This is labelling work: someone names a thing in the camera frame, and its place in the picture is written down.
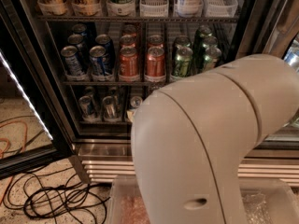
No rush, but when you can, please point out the redbull can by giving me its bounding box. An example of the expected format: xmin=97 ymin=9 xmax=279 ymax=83
xmin=78 ymin=95 xmax=96 ymax=119
xmin=103 ymin=96 xmax=119 ymax=119
xmin=127 ymin=96 xmax=143 ymax=121

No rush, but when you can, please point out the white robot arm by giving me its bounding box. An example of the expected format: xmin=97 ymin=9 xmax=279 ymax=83
xmin=131 ymin=54 xmax=299 ymax=224

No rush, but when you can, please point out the front right orange can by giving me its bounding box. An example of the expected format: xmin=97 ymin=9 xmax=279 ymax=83
xmin=146 ymin=47 xmax=164 ymax=77

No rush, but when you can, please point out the orange can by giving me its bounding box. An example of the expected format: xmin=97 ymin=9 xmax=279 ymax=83
xmin=120 ymin=46 xmax=138 ymax=77
xmin=146 ymin=47 xmax=164 ymax=77

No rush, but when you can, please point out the front left orange can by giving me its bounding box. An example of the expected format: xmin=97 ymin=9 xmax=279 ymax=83
xmin=120 ymin=46 xmax=138 ymax=77

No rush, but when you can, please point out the front left green can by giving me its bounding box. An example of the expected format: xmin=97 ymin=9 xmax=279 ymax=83
xmin=172 ymin=47 xmax=192 ymax=77

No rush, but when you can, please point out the green can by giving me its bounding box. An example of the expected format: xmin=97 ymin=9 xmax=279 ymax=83
xmin=172 ymin=47 xmax=192 ymax=77
xmin=203 ymin=47 xmax=221 ymax=72

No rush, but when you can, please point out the blue can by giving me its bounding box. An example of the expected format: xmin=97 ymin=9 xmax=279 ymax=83
xmin=61 ymin=46 xmax=87 ymax=77
xmin=90 ymin=46 xmax=113 ymax=77

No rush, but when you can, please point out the steel fridge base grille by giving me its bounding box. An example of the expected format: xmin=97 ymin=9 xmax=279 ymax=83
xmin=78 ymin=142 xmax=299 ymax=188

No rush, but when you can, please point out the front right green can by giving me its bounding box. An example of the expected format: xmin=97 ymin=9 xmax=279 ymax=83
xmin=203 ymin=47 xmax=221 ymax=72

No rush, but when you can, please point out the front left blue can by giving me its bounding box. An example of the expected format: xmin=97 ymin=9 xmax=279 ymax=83
xmin=61 ymin=46 xmax=87 ymax=77

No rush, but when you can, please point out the open fridge door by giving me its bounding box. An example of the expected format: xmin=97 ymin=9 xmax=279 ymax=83
xmin=0 ymin=0 xmax=73 ymax=178

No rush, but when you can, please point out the closed glass fridge door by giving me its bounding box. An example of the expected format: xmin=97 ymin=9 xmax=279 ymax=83
xmin=227 ymin=0 xmax=299 ymax=159

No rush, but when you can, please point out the left clear plastic bin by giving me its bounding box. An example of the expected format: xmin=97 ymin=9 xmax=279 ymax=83
xmin=107 ymin=175 xmax=150 ymax=224

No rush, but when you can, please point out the clear plastic bin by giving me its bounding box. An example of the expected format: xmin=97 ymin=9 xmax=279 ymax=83
xmin=239 ymin=178 xmax=299 ymax=224
xmin=107 ymin=175 xmax=150 ymax=224

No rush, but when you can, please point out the right clear plastic bin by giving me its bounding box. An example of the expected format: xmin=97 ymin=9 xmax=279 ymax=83
xmin=239 ymin=178 xmax=299 ymax=224

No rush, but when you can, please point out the orange cable on floor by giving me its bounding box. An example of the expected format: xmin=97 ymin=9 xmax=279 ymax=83
xmin=0 ymin=119 xmax=30 ymax=203

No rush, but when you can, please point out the black cable on floor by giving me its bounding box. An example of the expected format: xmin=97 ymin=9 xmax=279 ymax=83
xmin=3 ymin=159 xmax=111 ymax=224

